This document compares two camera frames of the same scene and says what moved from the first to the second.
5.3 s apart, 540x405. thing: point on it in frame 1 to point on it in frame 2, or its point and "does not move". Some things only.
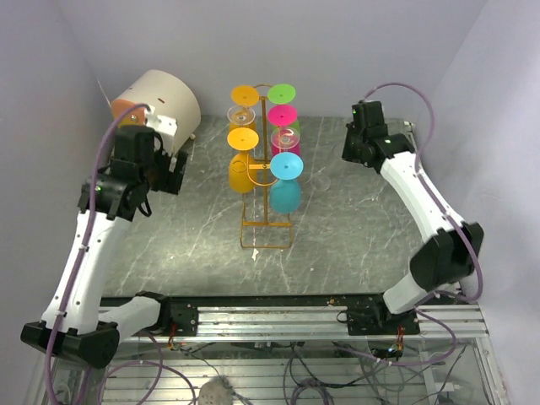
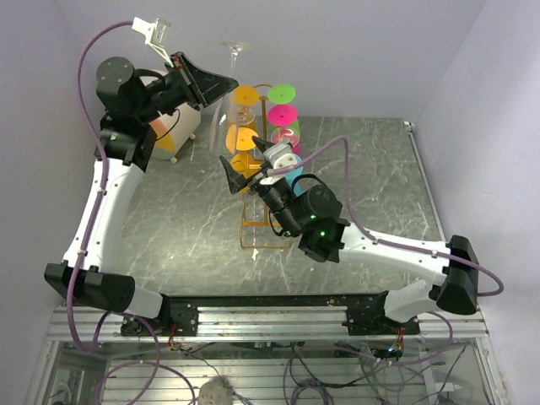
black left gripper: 170,180 to 200,88
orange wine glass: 242,166 does not move
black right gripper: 348,153 to 237,181
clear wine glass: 285,137 does not move
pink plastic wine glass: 284,135 does not move
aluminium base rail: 307,324 does not move
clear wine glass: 240,115 does not move
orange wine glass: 242,114 does not move
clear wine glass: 321,182 to 233,118
